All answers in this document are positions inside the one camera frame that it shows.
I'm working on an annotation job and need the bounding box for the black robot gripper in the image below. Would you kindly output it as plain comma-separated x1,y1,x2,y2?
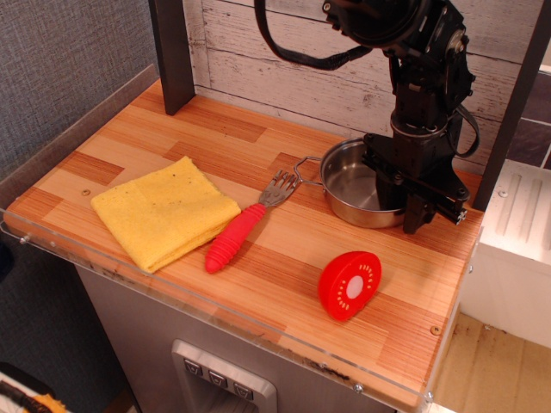
363,122,470,235

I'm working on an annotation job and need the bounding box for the stainless steel pot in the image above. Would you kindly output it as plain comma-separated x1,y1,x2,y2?
294,138,405,229

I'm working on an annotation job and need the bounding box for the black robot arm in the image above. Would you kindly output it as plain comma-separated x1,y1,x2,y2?
323,1,480,234

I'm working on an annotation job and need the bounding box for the yellow folded cloth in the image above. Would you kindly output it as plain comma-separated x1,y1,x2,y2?
91,157,241,274

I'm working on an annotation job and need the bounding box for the red toy tomato half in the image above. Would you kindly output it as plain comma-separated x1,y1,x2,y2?
318,251,382,322

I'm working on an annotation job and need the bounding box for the silver dispenser button panel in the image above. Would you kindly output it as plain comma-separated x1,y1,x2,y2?
171,339,278,412

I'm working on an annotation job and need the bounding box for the clear acrylic front guard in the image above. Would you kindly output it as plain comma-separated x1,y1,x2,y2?
4,202,482,412

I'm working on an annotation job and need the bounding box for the orange object bottom left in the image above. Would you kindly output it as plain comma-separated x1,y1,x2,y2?
27,394,67,413

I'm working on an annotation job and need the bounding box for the red handled metal fork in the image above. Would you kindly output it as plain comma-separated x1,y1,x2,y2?
205,170,300,274

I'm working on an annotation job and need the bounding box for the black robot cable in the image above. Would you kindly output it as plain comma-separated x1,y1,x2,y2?
252,0,374,70

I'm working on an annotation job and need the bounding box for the dark right shelf post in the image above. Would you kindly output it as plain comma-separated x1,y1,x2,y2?
472,0,550,211

